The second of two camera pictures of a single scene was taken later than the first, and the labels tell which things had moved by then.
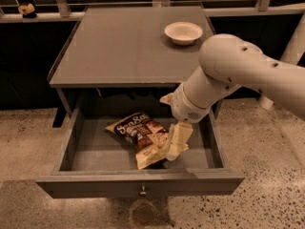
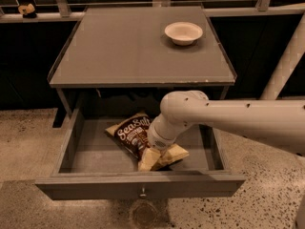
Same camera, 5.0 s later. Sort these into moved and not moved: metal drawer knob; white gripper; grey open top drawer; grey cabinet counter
Moved: white gripper
Not moved: grey cabinet counter; grey open top drawer; metal drawer knob
